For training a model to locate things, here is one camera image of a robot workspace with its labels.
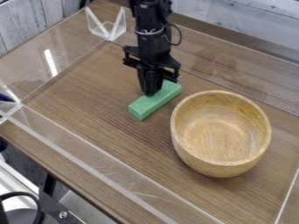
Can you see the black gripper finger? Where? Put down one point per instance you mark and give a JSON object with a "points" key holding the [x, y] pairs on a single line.
{"points": [[155, 81], [143, 79]]}

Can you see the clear acrylic tray wall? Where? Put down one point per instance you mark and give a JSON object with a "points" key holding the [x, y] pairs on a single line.
{"points": [[118, 160]]}

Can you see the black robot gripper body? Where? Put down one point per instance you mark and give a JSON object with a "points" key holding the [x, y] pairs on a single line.
{"points": [[153, 53]]}

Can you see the brown wooden bowl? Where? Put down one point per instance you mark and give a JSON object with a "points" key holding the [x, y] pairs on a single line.
{"points": [[221, 133]]}

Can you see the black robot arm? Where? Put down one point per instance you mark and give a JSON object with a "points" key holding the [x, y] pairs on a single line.
{"points": [[151, 16]]}

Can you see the green rectangular block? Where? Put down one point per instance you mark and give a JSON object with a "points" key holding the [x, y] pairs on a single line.
{"points": [[147, 104]]}

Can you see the clear acrylic corner bracket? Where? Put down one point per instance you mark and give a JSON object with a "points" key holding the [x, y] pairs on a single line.
{"points": [[107, 30]]}

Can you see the black table leg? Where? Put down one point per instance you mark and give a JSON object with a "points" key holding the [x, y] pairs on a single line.
{"points": [[50, 184]]}

